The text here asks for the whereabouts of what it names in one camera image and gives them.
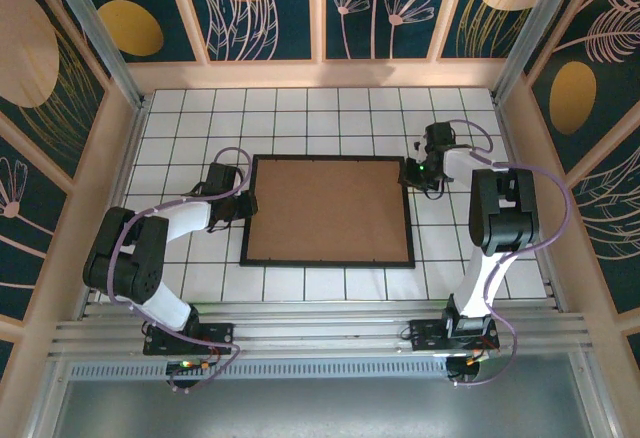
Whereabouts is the grey metal sheet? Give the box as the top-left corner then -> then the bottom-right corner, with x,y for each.
49,380 -> 601,438

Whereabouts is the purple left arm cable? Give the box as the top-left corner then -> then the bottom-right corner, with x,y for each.
107,146 -> 254,394

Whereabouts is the aluminium table edge rail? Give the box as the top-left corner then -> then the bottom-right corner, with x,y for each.
49,300 -> 591,359

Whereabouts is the grey slotted cable duct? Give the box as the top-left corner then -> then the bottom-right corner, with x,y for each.
67,360 -> 451,382

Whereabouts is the small controller board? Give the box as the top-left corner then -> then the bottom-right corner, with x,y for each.
167,357 -> 224,375
447,352 -> 489,384

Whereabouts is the aluminium corner post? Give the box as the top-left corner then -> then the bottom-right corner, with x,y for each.
492,0 -> 586,104
42,0 -> 149,109

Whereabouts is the black picture frame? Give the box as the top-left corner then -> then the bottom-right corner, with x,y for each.
238,153 -> 418,270

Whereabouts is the aluminium side rail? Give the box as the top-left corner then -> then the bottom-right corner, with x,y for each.
79,102 -> 149,319

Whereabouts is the brown backing board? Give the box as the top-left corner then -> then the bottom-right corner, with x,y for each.
245,158 -> 412,263

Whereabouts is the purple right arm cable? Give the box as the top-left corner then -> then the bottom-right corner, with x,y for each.
449,119 -> 574,389

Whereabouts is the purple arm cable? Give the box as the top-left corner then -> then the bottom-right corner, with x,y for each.
107,146 -> 254,394
449,119 -> 574,389

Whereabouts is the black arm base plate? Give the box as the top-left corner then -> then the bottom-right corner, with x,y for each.
409,318 -> 501,354
143,321 -> 236,357

